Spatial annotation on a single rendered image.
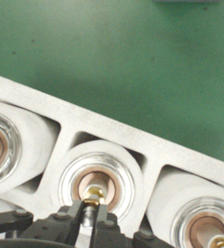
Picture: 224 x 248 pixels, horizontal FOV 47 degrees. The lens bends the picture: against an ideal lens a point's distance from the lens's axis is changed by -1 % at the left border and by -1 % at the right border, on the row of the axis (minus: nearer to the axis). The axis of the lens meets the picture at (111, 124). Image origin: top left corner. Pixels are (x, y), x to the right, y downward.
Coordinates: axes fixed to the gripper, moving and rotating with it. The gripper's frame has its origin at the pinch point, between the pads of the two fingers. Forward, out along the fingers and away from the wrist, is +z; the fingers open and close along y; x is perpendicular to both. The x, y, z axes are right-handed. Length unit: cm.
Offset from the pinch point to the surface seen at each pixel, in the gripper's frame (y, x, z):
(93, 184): -0.3, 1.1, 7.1
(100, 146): -0.3, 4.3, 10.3
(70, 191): -2.5, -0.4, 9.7
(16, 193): -10.1, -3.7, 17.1
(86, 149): -1.6, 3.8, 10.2
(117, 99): 0.4, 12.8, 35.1
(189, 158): 10.7, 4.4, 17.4
